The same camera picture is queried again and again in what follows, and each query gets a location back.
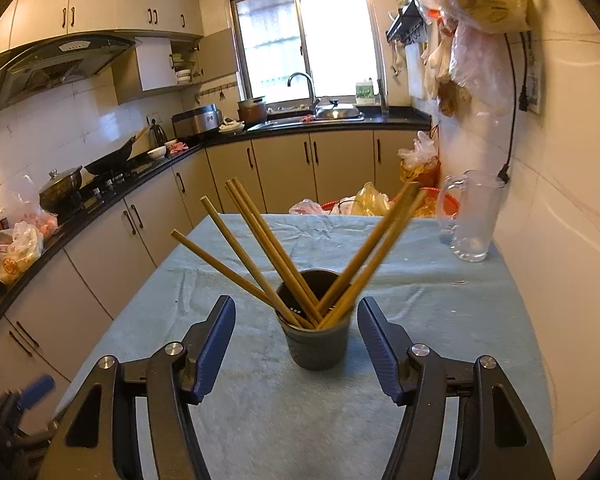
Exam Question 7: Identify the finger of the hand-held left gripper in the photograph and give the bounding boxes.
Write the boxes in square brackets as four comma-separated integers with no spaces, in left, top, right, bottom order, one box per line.
[0,374,57,412]

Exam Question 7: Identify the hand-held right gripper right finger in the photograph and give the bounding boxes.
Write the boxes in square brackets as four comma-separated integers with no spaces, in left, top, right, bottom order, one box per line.
[356,296,557,480]

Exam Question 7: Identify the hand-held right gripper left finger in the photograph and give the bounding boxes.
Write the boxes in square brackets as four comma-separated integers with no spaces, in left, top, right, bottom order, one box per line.
[36,295,237,480]

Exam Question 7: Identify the dark grey cup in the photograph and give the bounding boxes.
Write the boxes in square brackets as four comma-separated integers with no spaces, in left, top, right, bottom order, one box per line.
[275,269,355,372]

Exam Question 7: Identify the plastic bag of food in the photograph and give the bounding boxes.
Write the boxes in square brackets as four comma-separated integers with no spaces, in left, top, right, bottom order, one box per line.
[0,220,45,286]

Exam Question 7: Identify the red basket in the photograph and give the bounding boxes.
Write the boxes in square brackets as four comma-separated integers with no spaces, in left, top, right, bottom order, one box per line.
[320,186,458,221]

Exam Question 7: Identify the glass pitcher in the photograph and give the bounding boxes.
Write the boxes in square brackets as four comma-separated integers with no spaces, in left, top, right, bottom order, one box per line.
[437,170,511,263]

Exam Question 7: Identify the white and pink plastic bag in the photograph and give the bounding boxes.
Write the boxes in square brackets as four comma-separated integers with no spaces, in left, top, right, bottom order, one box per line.
[9,175,61,235]

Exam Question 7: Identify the yellow plastic bag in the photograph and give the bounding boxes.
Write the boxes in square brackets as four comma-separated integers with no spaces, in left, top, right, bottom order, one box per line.
[397,131,441,189]

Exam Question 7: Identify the beige lower kitchen cabinets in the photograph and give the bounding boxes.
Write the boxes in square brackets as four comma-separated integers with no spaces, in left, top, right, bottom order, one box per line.
[0,127,433,411]

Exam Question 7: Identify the beige kitchen cabinets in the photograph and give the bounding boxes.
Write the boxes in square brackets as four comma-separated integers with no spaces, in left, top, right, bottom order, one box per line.
[0,127,433,411]
[0,0,238,106]

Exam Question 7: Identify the gas stove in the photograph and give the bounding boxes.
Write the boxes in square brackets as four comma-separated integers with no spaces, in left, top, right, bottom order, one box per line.
[79,167,142,202]

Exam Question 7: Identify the steel pot with lid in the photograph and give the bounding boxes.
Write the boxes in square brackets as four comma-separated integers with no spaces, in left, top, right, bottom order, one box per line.
[39,167,84,214]

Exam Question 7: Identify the black wok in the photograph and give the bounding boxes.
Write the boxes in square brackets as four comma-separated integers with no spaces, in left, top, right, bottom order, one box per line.
[84,127,150,176]

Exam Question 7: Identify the silver rice cooker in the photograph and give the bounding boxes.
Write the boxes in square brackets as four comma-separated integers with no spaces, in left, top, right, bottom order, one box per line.
[172,104,222,139]

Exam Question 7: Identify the black kitchen countertop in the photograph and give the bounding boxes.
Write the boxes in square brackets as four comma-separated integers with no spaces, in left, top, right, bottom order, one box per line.
[0,110,433,346]

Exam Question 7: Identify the steel kitchen sink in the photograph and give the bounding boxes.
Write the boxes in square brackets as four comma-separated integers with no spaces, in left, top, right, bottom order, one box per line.
[247,114,367,132]

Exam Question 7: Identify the brown clay pot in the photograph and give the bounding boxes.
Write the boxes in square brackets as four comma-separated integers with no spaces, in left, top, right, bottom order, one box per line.
[237,97,269,126]

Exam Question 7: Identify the steel pot lid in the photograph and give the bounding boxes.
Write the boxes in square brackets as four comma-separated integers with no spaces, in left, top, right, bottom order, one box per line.
[315,100,366,121]

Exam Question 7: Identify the brown hanging bag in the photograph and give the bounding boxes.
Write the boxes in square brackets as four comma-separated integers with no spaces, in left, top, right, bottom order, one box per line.
[437,80,474,119]

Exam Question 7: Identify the chrome faucet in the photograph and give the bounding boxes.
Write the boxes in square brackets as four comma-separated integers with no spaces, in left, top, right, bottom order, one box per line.
[287,72,318,111]

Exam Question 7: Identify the white hanging board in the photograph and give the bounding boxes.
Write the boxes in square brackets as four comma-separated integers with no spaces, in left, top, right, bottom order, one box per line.
[405,42,427,99]

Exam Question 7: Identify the open dish shelf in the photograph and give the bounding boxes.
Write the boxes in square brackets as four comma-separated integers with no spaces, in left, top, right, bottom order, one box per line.
[170,42,202,86]

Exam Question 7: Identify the white hanging plastic bag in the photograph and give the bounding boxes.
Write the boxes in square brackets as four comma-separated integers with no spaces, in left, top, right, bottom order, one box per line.
[450,22,512,117]

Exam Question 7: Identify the kitchen window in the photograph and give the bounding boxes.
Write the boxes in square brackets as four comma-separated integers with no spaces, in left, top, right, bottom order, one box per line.
[224,0,388,106]

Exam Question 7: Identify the glass range hood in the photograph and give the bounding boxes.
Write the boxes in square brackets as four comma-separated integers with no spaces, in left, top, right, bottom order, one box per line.
[0,34,137,111]

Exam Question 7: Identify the beige upper kitchen cabinets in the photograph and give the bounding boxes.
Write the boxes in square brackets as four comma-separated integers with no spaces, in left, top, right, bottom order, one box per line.
[0,0,238,106]

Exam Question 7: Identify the wall hook rail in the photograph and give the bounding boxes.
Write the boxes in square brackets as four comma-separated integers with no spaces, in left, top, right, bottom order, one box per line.
[196,86,240,103]

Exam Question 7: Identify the black power cable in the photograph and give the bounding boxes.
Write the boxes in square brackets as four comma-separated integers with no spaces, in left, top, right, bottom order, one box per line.
[497,32,531,184]

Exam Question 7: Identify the wall socket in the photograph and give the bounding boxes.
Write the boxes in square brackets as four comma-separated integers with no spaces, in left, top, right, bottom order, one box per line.
[525,74,544,116]

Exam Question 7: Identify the black wall shelf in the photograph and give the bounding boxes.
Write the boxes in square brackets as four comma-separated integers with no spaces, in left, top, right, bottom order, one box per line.
[386,0,429,44]

